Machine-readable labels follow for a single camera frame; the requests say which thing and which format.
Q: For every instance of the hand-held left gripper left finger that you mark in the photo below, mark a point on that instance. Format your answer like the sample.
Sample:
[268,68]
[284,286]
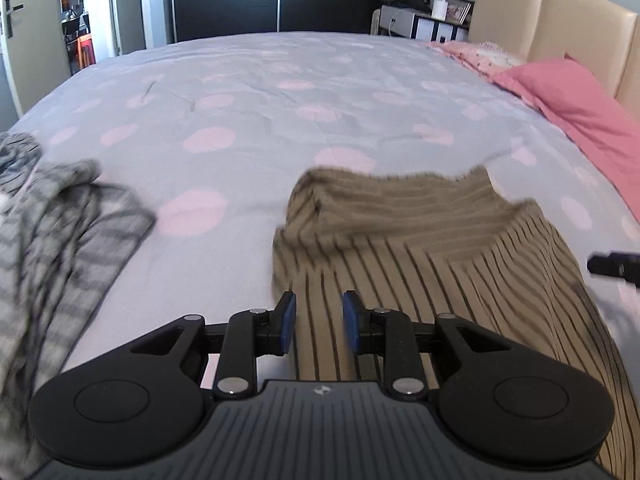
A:
[287,322]

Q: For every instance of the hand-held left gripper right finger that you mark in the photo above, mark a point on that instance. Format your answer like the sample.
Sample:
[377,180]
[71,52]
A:
[351,322]

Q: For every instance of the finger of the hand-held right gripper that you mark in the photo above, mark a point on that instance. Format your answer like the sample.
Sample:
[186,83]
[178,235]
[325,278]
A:
[615,264]

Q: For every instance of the olive striped shirt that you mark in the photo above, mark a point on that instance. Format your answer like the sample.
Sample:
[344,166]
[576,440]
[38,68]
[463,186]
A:
[450,270]

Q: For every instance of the plain pink pillow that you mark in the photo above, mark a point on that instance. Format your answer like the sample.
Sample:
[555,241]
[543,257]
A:
[575,100]

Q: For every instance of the grey pink-dotted duvet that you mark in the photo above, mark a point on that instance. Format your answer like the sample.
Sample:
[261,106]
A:
[280,110]

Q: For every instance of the patterned pink pillow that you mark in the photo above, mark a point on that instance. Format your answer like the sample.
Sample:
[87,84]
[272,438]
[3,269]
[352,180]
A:
[480,55]

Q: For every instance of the beige padded headboard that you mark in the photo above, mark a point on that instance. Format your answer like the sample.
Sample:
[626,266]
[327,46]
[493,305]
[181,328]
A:
[560,15]

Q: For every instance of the white bedside shelf unit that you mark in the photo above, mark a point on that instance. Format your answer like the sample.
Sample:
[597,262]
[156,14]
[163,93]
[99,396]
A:
[415,22]

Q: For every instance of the dark grey striped garment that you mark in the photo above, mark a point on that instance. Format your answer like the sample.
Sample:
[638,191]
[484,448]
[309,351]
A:
[17,157]

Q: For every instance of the black bag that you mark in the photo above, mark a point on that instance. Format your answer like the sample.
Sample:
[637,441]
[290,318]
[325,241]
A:
[407,0]

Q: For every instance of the orange cabinet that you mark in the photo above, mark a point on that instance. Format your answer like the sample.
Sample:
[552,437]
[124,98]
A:
[81,52]

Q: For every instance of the white door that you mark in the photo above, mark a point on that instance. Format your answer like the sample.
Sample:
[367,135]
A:
[30,35]

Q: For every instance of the picture frame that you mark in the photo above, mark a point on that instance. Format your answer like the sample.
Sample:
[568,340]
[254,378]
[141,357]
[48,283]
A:
[459,11]

